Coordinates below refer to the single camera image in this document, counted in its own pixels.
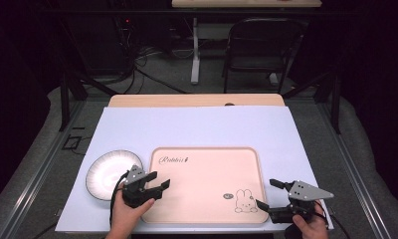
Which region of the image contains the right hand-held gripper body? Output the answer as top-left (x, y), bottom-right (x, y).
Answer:
top-left (268, 179), bottom-right (335, 224)

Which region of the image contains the pink tray with rabbit print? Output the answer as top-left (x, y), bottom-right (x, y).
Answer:
top-left (140, 146), bottom-right (270, 225)

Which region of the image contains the person's right hand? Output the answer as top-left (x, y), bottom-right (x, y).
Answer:
top-left (292, 199), bottom-right (329, 239)

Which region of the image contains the bundle of floor cables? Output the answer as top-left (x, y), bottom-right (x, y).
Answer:
top-left (116, 18), bottom-right (195, 95)

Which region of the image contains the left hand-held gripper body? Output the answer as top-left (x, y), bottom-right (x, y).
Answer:
top-left (121, 163), bottom-right (164, 209)

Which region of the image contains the black metal stand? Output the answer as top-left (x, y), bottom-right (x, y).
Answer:
top-left (282, 71), bottom-right (342, 135)
top-left (56, 19), bottom-right (118, 132)

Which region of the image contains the white desk leg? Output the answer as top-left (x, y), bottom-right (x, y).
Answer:
top-left (190, 17), bottom-right (201, 86)

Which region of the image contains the white table mat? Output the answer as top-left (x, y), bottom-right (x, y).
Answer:
top-left (55, 106), bottom-right (334, 234)

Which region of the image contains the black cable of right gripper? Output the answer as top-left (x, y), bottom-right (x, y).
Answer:
top-left (314, 200), bottom-right (353, 239)

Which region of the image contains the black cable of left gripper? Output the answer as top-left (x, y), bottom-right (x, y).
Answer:
top-left (108, 170), bottom-right (130, 227)

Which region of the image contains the person's left hand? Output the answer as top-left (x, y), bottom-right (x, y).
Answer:
top-left (104, 189), bottom-right (156, 239)

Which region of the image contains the white plate with dark rim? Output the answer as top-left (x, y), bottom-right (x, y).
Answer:
top-left (86, 149), bottom-right (144, 202)

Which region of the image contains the black folding chair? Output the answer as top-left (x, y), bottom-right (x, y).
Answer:
top-left (222, 17), bottom-right (304, 95)

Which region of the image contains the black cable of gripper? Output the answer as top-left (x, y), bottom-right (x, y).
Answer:
top-left (314, 200), bottom-right (353, 239)
top-left (108, 170), bottom-right (130, 227)

